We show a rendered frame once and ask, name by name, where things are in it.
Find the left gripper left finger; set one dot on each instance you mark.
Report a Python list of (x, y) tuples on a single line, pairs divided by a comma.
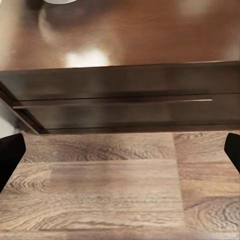
[(12, 150)]

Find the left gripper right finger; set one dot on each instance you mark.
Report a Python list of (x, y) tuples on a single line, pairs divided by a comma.
[(232, 149)]

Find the nightstand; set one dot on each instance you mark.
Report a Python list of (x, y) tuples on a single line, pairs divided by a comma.
[(92, 67)]

